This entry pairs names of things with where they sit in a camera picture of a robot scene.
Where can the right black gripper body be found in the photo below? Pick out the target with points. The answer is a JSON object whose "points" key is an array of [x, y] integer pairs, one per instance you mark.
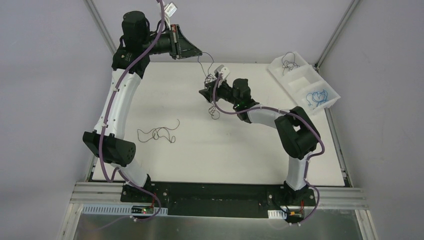
{"points": [[214, 90]]}

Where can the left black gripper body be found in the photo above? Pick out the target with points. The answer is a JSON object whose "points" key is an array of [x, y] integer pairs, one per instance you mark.
{"points": [[177, 41]]}

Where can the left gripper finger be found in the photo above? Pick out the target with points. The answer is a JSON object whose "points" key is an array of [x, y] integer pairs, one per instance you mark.
{"points": [[182, 42], [190, 52]]}

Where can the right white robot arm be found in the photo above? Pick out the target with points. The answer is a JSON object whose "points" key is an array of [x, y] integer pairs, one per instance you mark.
{"points": [[298, 135]]}

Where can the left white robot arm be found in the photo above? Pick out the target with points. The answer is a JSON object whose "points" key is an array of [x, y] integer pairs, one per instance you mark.
{"points": [[129, 63]]}

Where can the white compartment tray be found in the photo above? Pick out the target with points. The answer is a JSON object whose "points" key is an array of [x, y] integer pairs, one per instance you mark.
{"points": [[303, 83]]}

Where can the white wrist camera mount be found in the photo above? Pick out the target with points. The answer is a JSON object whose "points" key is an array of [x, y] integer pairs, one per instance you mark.
{"points": [[222, 72]]}

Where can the left corner aluminium post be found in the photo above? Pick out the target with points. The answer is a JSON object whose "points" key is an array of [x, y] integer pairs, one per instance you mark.
{"points": [[101, 26]]}

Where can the corner aluminium post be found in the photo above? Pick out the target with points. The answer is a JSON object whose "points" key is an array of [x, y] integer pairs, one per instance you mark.
{"points": [[336, 33], [101, 26]]}

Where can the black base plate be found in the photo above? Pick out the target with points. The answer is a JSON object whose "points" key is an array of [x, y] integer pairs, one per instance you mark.
{"points": [[223, 200]]}

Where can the right corner aluminium post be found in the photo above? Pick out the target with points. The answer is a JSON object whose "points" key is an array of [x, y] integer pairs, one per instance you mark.
{"points": [[336, 33]]}

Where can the right white cable duct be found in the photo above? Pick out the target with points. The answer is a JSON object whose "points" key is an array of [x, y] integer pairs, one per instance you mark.
{"points": [[277, 214]]}

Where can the white cable duct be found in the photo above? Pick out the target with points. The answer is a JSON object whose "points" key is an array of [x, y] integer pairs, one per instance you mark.
{"points": [[277, 214], [138, 210]]}

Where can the left white cable duct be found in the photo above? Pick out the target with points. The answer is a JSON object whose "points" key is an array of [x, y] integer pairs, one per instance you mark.
{"points": [[138, 210]]}

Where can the aluminium frame rail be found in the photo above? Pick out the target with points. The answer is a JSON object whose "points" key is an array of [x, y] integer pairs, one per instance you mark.
{"points": [[331, 198]]}

